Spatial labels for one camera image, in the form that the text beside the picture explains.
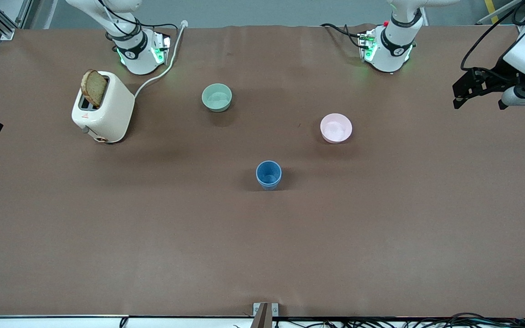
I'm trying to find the brown bread slice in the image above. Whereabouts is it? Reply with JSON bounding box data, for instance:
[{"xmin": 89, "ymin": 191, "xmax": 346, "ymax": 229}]
[{"xmin": 81, "ymin": 69, "xmax": 108, "ymax": 108}]

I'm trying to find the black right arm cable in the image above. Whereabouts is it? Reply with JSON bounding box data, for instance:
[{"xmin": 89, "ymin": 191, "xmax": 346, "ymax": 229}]
[{"xmin": 98, "ymin": 0, "xmax": 179, "ymax": 44}]

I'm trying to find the pink bowl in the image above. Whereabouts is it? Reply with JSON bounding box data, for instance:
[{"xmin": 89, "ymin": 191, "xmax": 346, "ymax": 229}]
[{"xmin": 320, "ymin": 113, "xmax": 353, "ymax": 144}]

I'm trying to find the black left base cable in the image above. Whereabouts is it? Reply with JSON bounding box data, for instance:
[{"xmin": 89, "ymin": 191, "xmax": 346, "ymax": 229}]
[{"xmin": 321, "ymin": 23, "xmax": 372, "ymax": 50}]

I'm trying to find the cream white toaster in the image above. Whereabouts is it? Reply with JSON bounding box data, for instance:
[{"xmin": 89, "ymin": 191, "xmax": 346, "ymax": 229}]
[{"xmin": 71, "ymin": 71, "xmax": 135, "ymax": 144}]

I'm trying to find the green bowl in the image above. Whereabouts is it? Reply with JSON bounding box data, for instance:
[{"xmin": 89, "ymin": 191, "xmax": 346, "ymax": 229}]
[{"xmin": 201, "ymin": 83, "xmax": 233, "ymax": 113}]

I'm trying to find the black cable bundle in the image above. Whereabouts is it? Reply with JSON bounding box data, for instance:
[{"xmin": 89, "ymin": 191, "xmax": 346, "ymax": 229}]
[{"xmin": 274, "ymin": 312, "xmax": 525, "ymax": 328}]

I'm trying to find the metal table edge bracket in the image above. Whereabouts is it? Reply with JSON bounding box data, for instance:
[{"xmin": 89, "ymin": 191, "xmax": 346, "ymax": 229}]
[{"xmin": 251, "ymin": 302, "xmax": 279, "ymax": 328}]

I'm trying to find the white toaster power cable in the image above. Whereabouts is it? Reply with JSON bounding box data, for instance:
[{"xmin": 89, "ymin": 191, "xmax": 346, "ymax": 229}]
[{"xmin": 133, "ymin": 20, "xmax": 188, "ymax": 98}]

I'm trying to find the blue plastic cup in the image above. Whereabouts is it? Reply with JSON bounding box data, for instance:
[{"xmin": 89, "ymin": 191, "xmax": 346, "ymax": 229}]
[
  {"xmin": 256, "ymin": 160, "xmax": 283, "ymax": 185},
  {"xmin": 257, "ymin": 175, "xmax": 282, "ymax": 191}
]

